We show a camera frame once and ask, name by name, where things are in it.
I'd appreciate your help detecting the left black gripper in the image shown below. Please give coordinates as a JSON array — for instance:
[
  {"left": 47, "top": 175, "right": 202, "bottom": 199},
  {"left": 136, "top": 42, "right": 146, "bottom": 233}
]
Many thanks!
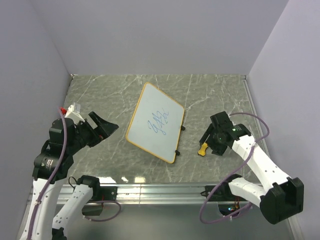
[{"left": 67, "top": 110, "right": 119, "bottom": 154}]

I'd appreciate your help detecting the yellow whiteboard eraser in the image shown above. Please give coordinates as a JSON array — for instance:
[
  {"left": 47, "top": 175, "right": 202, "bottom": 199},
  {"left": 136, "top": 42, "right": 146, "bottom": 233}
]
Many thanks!
[{"left": 197, "top": 142, "right": 208, "bottom": 157}]

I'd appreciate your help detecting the yellow framed whiteboard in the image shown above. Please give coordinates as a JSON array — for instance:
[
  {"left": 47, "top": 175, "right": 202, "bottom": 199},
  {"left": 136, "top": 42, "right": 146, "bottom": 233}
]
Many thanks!
[{"left": 125, "top": 82, "right": 185, "bottom": 164}]

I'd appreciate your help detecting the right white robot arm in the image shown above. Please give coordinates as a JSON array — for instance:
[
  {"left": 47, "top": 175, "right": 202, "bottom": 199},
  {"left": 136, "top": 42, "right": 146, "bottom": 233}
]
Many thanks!
[{"left": 198, "top": 111, "right": 304, "bottom": 225}]

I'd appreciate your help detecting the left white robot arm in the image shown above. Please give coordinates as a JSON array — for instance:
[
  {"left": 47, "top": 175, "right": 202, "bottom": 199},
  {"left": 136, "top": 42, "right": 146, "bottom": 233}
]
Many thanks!
[{"left": 20, "top": 110, "right": 119, "bottom": 240}]

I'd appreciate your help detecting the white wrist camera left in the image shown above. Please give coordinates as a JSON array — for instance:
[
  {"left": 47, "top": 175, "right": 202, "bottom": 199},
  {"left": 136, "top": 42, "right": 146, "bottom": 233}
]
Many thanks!
[{"left": 64, "top": 102, "right": 85, "bottom": 125}]

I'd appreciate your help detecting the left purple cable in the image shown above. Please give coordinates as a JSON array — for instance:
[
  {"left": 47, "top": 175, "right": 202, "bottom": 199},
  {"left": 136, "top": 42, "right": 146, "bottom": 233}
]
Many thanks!
[{"left": 24, "top": 106, "right": 122, "bottom": 240}]

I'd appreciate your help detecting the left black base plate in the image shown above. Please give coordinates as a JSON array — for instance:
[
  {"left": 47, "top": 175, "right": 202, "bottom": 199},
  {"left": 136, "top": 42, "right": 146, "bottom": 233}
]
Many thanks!
[{"left": 92, "top": 185, "right": 118, "bottom": 201}]

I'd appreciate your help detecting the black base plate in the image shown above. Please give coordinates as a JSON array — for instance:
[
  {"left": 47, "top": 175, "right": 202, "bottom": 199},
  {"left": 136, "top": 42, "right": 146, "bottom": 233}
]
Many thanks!
[
  {"left": 201, "top": 184, "right": 235, "bottom": 203},
  {"left": 92, "top": 185, "right": 118, "bottom": 201}
]

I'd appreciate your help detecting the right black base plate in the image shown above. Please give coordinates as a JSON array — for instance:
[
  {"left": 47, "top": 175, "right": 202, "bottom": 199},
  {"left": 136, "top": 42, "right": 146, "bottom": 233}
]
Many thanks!
[{"left": 201, "top": 184, "right": 235, "bottom": 203}]

